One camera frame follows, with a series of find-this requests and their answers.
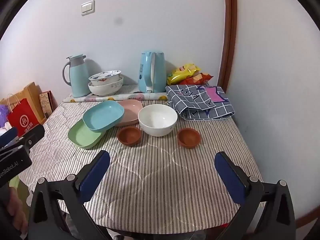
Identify pink plate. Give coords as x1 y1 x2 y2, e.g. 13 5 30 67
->
114 99 143 127

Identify green plate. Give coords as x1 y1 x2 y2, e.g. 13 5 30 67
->
68 119 107 150

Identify rolled fruit print mat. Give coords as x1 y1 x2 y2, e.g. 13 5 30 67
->
62 92 168 103

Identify brown wooden door frame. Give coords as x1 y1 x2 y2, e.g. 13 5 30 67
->
216 0 237 93

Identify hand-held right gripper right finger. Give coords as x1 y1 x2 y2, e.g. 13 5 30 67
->
214 151 297 240

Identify purple plush item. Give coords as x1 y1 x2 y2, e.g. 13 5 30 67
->
0 104 10 128

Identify patterned brown box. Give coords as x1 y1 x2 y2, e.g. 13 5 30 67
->
39 90 54 119

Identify person's left hand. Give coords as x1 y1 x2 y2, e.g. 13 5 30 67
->
5 191 29 236

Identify red chip bag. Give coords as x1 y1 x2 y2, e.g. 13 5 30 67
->
179 72 213 85

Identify yellow chip bag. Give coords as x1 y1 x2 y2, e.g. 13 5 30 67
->
167 64 202 85

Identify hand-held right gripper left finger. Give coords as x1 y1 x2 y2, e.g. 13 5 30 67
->
27 150 111 240

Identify blue plate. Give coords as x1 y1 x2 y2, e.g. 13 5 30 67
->
83 101 125 133

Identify grey checked folded cloth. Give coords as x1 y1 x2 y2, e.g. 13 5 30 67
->
165 84 236 121

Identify grey striped tablecloth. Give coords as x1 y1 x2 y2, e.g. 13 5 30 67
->
19 85 264 233

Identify light blue thermos jug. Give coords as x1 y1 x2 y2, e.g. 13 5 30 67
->
62 54 91 98

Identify red paper bag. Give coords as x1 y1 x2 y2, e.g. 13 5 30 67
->
7 94 42 137

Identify small brown bowl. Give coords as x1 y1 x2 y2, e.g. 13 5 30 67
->
177 128 202 149
117 126 142 146

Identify red and blue patterned bowl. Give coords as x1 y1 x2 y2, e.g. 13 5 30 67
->
88 70 122 86

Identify brown cardboard boxes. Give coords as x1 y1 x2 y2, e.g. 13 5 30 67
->
0 82 47 125

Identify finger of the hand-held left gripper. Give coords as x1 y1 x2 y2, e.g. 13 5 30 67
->
14 124 46 153
0 127 18 147

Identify light blue electric kettle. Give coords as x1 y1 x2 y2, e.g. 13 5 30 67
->
138 51 167 93

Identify white light switch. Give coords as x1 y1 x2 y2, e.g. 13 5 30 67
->
81 0 95 17

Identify white bowl with grey swirls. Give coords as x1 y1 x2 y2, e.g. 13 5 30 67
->
88 75 124 96

